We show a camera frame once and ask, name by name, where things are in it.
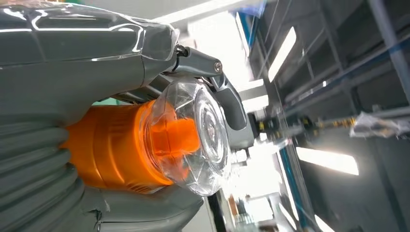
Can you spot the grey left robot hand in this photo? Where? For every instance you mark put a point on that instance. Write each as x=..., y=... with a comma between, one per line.
x=80, y=73

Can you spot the orange bottle with clear cap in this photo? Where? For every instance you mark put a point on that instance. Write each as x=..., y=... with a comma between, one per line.
x=109, y=144

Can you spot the clear plastic bag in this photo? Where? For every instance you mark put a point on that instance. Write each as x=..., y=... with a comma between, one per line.
x=374, y=126

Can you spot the ceiling light panel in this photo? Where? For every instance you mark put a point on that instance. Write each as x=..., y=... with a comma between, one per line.
x=323, y=224
x=326, y=160
x=282, y=54

